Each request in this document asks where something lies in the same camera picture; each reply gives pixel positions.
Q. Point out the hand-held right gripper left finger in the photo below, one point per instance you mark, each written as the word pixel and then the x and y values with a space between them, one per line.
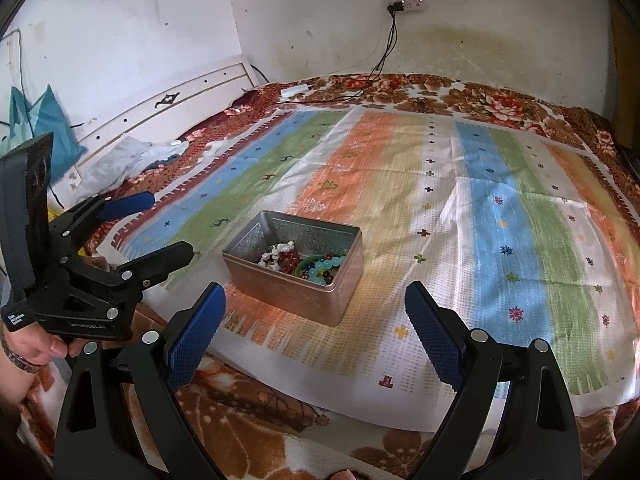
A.
pixel 195 345

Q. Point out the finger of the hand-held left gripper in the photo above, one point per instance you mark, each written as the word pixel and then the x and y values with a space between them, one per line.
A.
pixel 125 205
pixel 160 260

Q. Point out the person's left hand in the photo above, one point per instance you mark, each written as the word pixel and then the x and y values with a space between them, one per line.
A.
pixel 35 345

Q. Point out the white power strip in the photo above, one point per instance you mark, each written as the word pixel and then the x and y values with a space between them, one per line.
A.
pixel 412 4

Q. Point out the striped printed cloth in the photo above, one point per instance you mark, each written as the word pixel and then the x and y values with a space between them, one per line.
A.
pixel 500 185

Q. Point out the person's left forearm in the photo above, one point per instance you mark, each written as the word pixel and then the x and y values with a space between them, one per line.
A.
pixel 12 385

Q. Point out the white headboard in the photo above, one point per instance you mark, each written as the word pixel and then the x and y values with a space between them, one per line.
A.
pixel 200 90

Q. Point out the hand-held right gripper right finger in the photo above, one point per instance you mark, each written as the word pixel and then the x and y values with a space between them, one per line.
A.
pixel 435 340

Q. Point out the teal bag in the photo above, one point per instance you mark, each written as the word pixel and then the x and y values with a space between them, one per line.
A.
pixel 50 120

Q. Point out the silver metal tin box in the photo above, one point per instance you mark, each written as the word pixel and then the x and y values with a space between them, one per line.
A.
pixel 295 300

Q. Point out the green jade bangle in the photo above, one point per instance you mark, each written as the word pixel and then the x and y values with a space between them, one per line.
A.
pixel 312 259

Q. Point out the grey clothing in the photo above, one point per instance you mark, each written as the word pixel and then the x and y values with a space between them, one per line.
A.
pixel 125 160

